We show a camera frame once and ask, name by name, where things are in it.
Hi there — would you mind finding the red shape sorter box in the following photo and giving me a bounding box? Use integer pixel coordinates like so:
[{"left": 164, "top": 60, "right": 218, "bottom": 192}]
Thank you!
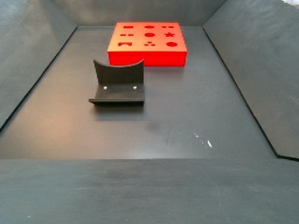
[{"left": 107, "top": 22, "right": 188, "bottom": 67}]

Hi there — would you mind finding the black curved holder stand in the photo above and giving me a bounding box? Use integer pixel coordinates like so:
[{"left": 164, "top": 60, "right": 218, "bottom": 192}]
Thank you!
[{"left": 88, "top": 60, "right": 146, "bottom": 105}]

